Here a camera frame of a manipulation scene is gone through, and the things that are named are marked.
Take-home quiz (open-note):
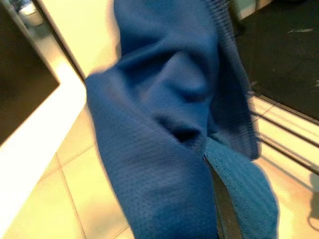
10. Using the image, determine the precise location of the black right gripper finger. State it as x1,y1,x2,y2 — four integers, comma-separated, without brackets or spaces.
210,170,241,239

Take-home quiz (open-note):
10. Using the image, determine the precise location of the blue mesh garment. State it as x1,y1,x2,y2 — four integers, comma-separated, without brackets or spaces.
84,0,279,239

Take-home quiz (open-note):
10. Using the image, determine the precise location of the black floor mat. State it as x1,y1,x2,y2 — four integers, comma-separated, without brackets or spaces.
234,0,319,122

